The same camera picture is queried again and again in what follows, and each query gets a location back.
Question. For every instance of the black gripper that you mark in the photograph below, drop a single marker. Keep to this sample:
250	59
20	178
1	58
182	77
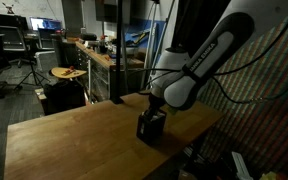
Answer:
155	106

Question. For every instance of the black mesh basket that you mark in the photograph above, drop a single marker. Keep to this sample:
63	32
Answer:
149	130

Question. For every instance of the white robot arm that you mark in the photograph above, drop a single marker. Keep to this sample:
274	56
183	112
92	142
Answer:
210	56

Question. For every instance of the wooden workbench with drawers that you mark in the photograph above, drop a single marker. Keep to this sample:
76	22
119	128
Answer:
97	76

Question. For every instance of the black vertical pole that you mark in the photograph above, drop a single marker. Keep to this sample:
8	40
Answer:
119	50

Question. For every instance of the small orange object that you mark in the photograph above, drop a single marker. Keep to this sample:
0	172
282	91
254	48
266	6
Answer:
107	57

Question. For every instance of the yellow black tool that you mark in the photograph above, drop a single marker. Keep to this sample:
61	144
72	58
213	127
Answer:
140	36

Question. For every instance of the silver metal tripod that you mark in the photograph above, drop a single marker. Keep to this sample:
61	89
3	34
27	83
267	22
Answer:
151	30

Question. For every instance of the blue panel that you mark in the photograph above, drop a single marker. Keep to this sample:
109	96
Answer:
129	33

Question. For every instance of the black cup with red item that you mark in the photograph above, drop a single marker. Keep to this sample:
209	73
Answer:
103	46

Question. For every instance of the black storage box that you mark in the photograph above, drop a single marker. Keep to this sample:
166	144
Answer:
64	96

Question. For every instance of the small red item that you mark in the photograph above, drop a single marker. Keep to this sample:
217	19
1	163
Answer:
69	70

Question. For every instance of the round wooden stool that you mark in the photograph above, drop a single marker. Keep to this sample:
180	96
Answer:
67	73

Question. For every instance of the black case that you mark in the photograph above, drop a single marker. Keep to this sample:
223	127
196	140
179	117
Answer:
89	36

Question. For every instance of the multicolour striped curtain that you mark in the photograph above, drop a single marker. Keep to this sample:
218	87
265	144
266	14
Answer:
250	133

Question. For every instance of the small cardboard box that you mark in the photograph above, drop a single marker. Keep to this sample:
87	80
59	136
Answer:
40	94

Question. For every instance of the white computer case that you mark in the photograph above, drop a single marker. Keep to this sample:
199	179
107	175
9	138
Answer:
45	60

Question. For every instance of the black tripod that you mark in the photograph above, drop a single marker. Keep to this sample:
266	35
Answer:
33	68

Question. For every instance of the small yellow item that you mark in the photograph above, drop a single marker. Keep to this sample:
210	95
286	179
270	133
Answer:
267	176

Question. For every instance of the monitor with blue screen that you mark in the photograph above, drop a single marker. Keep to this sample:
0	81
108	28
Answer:
45	23

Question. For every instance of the grey mesh office chair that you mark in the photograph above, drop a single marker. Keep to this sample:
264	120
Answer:
10	38

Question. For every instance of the black computer monitor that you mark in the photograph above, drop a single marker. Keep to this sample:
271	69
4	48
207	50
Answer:
4	20

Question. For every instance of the small drone model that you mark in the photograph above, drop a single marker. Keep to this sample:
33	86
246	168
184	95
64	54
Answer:
9	7

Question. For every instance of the white plastic bracket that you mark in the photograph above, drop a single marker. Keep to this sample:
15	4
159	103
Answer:
240	166

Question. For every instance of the black wall screen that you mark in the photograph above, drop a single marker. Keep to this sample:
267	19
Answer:
107	10

